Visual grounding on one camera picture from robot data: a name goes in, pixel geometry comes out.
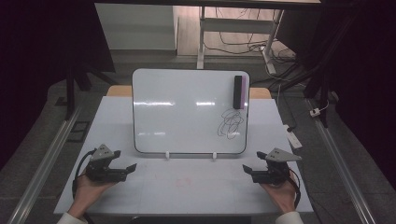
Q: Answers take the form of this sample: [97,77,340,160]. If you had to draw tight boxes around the black floor cables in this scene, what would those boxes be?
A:
[204,7,297,64]

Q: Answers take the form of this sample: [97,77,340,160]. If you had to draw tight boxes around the white power strip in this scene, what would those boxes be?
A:
[282,124,304,150]

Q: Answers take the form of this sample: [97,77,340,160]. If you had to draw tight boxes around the black floor plate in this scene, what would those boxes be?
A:
[66,120,92,144]

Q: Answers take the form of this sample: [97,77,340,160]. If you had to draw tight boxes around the black power strip cable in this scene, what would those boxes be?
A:
[277,88,297,133]

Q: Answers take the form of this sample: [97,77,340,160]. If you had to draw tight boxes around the wooden table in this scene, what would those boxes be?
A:
[106,85,273,100]

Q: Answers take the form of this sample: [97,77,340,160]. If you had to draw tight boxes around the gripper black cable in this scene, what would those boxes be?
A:
[288,168,303,209]
[71,148,98,200]

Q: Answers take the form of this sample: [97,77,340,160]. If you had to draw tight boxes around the white table mat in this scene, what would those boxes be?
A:
[53,95,314,217]

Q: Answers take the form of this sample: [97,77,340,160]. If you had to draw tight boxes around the white desk frame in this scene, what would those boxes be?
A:
[196,6,286,76]

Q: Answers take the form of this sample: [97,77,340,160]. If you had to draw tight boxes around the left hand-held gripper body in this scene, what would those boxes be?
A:
[84,144,129,183]

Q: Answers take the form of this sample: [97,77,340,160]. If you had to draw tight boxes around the person's right hand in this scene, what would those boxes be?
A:
[260,175,299,216]

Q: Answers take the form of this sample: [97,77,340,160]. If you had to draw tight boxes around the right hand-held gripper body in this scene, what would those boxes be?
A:
[251,147,303,185]

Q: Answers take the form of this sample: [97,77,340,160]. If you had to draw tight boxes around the white whiteboard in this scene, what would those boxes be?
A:
[132,68,251,156]

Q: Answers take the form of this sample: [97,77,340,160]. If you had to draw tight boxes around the person's left hand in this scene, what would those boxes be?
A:
[67,173,117,219]

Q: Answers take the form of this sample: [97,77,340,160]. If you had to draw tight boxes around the aluminium rail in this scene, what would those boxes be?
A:
[305,98,378,224]
[7,104,84,224]

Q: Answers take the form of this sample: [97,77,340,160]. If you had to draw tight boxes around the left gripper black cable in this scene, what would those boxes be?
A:
[71,148,98,200]

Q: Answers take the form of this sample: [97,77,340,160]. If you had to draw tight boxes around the black and purple whiteboard eraser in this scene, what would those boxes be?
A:
[233,75,248,110]

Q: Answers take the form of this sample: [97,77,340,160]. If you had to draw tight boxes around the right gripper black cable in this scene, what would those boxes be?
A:
[288,168,303,209]

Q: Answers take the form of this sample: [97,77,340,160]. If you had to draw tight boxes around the black metal stand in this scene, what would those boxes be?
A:
[64,60,120,121]
[269,12,361,129]

